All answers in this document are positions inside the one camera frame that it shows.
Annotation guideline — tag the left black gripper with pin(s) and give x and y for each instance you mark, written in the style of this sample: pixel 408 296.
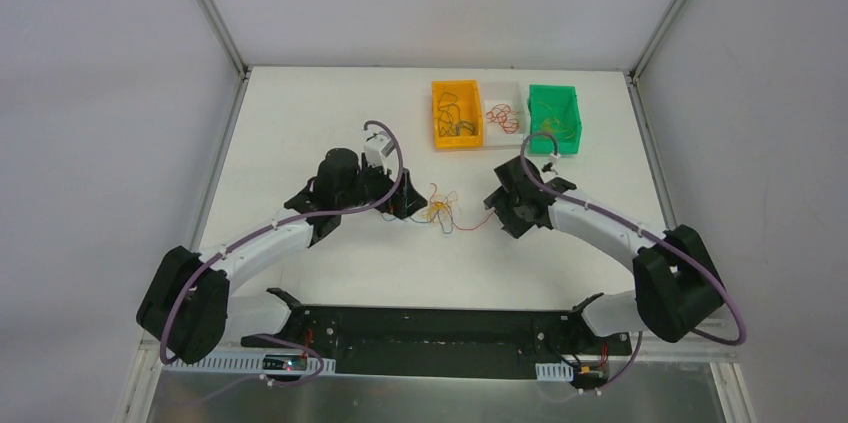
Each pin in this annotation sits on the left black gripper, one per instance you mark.
pixel 395 193

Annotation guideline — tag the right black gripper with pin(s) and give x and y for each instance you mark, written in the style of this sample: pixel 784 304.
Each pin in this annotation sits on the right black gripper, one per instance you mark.
pixel 507 195

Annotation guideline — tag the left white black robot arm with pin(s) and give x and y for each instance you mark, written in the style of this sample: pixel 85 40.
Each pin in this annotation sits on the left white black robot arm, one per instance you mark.
pixel 191 307

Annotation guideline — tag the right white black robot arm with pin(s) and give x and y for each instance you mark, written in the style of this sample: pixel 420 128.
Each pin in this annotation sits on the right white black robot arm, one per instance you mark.
pixel 675 280

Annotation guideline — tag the green plastic bin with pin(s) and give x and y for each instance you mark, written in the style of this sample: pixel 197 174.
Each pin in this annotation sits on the green plastic bin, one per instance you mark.
pixel 554 109

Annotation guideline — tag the orange plastic bin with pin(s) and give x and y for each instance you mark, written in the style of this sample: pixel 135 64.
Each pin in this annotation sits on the orange plastic bin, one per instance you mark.
pixel 457 115

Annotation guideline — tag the white plastic bin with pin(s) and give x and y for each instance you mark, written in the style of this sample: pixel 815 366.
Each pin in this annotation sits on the white plastic bin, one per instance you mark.
pixel 506 116

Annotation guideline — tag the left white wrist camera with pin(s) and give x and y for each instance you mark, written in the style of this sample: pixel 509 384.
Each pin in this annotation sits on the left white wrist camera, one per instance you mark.
pixel 377 148

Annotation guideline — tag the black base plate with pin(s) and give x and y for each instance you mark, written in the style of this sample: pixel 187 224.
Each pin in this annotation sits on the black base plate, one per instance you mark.
pixel 491 344

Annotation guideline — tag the right white cable duct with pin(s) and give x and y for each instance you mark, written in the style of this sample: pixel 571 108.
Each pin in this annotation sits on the right white cable duct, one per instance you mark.
pixel 554 372

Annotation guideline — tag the white cable duct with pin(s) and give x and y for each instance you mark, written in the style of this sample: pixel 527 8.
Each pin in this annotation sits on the white cable duct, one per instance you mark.
pixel 554 372
pixel 274 363

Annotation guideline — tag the left white cable duct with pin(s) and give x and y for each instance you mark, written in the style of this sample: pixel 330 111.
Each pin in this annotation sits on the left white cable duct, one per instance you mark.
pixel 274 363

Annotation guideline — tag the right aluminium frame post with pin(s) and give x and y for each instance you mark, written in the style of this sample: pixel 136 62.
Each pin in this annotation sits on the right aluminium frame post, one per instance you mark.
pixel 659 34

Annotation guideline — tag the aluminium frame post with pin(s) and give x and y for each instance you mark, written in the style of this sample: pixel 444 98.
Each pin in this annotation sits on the aluminium frame post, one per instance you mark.
pixel 215 20
pixel 659 34

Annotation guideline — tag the left aluminium frame post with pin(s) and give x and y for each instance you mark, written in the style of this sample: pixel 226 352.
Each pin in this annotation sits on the left aluminium frame post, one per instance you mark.
pixel 215 20

